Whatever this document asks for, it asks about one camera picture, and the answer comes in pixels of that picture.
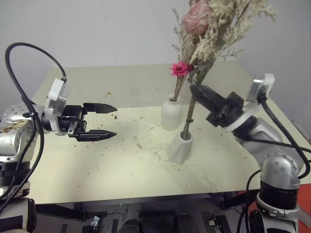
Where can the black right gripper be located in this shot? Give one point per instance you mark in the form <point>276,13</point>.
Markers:
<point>227,112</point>

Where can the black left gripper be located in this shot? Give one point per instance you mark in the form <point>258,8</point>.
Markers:
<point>70,117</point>

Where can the large pink rose bouquet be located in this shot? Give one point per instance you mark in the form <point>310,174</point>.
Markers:
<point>213,36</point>

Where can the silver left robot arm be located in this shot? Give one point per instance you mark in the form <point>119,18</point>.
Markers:
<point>14,140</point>

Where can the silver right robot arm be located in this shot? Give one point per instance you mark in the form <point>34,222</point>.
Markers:
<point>272,155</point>

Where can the small magenta flower bouquet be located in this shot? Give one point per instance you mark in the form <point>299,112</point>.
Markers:
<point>179,69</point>

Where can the cream table cover sheet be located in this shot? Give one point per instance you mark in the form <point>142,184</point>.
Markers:
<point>109,157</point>

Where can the round white bottle vase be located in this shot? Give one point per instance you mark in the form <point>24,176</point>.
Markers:
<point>170,115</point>

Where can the faceted white vase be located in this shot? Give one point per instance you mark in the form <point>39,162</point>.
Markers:
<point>179,150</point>

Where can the dark rounded shape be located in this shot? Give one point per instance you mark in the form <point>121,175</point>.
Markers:
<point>130,225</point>

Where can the red object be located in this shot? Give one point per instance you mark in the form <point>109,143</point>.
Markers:
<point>305,206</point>

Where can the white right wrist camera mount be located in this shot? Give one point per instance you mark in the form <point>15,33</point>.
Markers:
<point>257,89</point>

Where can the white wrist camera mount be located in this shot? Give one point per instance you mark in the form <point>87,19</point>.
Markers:
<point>55,97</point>
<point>257,89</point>

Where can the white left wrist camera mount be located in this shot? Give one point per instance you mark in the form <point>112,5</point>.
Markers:
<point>55,97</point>

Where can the black table frame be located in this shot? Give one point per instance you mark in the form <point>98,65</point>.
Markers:
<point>158,201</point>

